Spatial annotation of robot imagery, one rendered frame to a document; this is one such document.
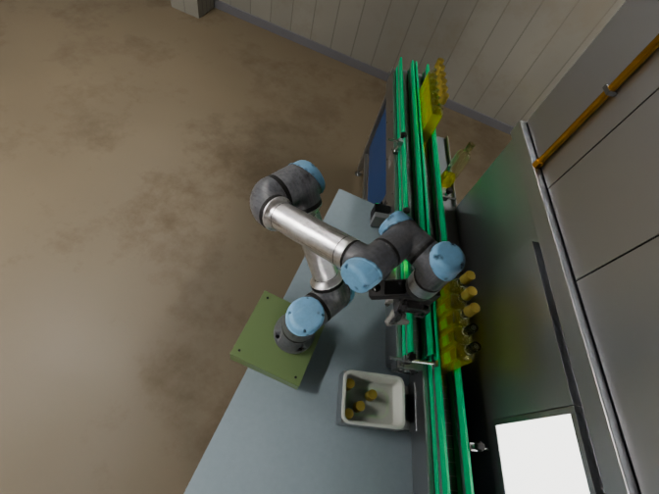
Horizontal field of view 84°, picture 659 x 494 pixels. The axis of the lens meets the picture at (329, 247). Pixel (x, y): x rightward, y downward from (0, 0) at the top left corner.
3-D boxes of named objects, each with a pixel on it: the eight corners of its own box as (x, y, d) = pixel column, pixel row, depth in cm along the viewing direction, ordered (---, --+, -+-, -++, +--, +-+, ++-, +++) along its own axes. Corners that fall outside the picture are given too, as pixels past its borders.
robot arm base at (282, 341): (265, 341, 130) (269, 333, 121) (285, 306, 138) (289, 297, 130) (302, 362, 130) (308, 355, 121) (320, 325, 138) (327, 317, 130)
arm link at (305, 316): (274, 322, 124) (279, 309, 112) (303, 299, 130) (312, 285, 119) (297, 350, 121) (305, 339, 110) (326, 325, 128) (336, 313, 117)
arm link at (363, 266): (225, 187, 97) (366, 268, 68) (258, 171, 102) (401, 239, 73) (236, 222, 104) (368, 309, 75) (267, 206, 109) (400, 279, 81)
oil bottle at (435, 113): (427, 144, 193) (452, 99, 169) (416, 142, 192) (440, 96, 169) (426, 136, 196) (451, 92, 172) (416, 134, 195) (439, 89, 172)
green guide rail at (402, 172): (405, 357, 130) (413, 351, 124) (402, 356, 130) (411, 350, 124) (397, 69, 223) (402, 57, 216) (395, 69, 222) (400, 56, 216)
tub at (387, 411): (396, 432, 129) (406, 430, 122) (335, 424, 127) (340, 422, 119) (395, 381, 139) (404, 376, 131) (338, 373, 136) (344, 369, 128)
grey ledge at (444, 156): (455, 306, 157) (469, 296, 148) (435, 303, 156) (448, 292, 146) (438, 150, 207) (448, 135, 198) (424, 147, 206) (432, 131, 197)
